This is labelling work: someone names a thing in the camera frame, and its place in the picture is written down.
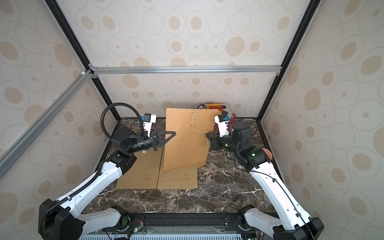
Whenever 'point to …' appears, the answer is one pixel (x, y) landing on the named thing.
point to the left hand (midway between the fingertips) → (177, 136)
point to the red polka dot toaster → (212, 106)
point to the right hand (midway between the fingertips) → (205, 137)
